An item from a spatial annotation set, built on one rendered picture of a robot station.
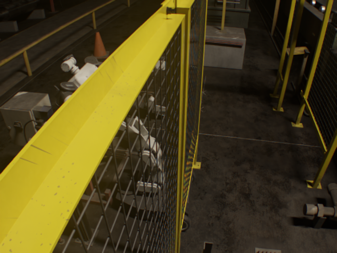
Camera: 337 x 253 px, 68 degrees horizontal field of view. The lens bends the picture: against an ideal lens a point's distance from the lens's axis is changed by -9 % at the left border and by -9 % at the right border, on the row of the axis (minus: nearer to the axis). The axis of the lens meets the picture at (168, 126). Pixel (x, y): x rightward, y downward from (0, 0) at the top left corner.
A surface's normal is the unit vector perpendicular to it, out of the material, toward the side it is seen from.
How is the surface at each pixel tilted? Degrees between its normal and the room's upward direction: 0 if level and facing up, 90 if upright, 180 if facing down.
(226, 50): 90
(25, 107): 0
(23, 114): 90
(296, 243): 0
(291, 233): 0
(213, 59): 90
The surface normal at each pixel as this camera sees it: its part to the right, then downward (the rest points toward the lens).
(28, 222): 0.00, -0.81
